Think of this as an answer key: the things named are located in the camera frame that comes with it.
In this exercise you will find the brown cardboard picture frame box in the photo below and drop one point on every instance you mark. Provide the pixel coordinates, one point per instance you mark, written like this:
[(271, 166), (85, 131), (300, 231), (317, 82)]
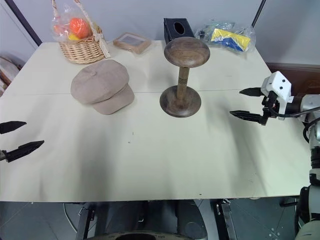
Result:
[(132, 42)]

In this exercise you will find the light wooden stacked items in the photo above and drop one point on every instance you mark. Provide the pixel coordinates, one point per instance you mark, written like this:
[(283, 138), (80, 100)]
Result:
[(7, 72)]

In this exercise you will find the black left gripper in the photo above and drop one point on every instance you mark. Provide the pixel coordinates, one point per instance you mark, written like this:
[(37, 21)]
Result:
[(2, 155)]

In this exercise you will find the dark brown wooden cabinet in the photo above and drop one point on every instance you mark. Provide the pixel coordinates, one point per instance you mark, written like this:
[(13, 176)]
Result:
[(295, 77)]

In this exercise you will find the black tissue box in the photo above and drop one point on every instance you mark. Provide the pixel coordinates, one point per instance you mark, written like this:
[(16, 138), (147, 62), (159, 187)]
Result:
[(178, 30)]

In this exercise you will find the clear bag with blue-yellow pack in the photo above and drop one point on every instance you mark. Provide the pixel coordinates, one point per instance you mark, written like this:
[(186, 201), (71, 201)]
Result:
[(228, 37)]

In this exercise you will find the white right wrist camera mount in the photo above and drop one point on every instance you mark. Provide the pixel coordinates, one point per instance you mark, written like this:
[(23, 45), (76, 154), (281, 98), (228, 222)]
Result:
[(278, 90)]

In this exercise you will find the clear bag of fruit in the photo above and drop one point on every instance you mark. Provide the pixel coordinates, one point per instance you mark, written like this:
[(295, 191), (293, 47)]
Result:
[(75, 27)]

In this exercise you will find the woven wicker basket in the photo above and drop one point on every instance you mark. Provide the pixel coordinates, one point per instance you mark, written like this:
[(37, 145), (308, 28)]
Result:
[(82, 48)]

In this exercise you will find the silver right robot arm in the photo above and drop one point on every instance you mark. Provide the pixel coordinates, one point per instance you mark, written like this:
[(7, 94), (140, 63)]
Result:
[(308, 125)]

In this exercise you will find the dark rounded robot base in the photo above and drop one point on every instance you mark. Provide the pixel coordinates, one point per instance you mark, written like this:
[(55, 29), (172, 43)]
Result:
[(150, 222)]

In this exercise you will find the dark wooden hat stand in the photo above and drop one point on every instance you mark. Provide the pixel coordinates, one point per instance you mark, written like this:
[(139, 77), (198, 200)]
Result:
[(183, 75)]

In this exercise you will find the beige newsboy cap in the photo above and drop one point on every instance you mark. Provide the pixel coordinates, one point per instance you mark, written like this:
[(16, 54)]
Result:
[(100, 83)]

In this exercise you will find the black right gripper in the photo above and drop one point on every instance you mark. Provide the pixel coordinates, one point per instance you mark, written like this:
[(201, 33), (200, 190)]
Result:
[(270, 105)]

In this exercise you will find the black metal table leg frame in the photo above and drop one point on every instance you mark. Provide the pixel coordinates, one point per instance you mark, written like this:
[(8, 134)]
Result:
[(226, 218), (83, 220)]

